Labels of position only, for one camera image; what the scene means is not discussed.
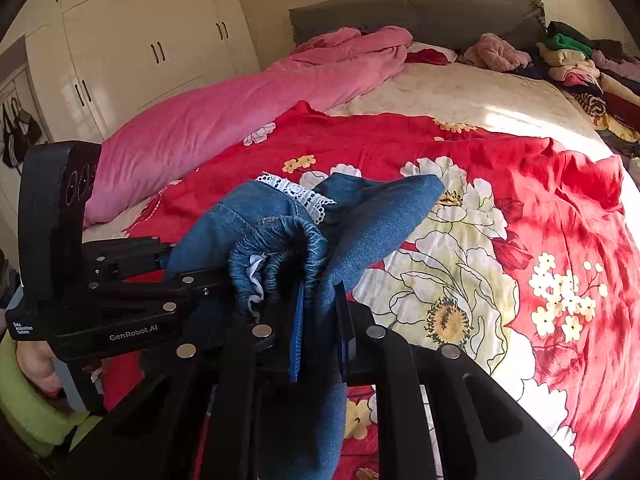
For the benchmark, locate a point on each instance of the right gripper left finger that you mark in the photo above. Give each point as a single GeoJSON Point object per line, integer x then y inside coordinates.
{"type": "Point", "coordinates": [195, 415]}

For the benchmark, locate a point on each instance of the black hanging bag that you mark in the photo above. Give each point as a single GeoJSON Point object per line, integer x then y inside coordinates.
{"type": "Point", "coordinates": [20, 131]}

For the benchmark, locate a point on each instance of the cream mattress cover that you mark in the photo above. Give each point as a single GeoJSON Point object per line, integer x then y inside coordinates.
{"type": "Point", "coordinates": [475, 100]}

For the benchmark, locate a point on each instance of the red floral bed sheet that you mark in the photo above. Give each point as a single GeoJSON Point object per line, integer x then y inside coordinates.
{"type": "Point", "coordinates": [475, 239]}

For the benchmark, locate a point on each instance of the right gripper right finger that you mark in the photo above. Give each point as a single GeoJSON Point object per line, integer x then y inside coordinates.
{"type": "Point", "coordinates": [440, 415]}

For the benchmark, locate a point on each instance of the pink quilt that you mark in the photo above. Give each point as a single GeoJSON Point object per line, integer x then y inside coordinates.
{"type": "Point", "coordinates": [173, 137]}

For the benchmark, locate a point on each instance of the blue denim pants lace hem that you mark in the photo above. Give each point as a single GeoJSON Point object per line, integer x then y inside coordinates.
{"type": "Point", "coordinates": [286, 248]}

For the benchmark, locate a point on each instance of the grey headboard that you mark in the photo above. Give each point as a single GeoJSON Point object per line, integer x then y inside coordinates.
{"type": "Point", "coordinates": [454, 24]}

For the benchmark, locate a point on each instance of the white wardrobe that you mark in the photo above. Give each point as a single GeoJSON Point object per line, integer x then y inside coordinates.
{"type": "Point", "coordinates": [95, 64]}

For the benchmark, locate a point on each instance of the pile of folded clothes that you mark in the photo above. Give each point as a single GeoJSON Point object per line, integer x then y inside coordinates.
{"type": "Point", "coordinates": [598, 76]}

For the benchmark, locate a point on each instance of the green sleeve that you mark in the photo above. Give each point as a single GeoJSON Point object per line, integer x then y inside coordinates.
{"type": "Point", "coordinates": [40, 425]}

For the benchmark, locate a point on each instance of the left hand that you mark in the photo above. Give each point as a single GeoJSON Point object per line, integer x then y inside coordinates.
{"type": "Point", "coordinates": [35, 359]}

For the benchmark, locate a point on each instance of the pink fuzzy garment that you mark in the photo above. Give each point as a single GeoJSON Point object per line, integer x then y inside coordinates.
{"type": "Point", "coordinates": [494, 53]}

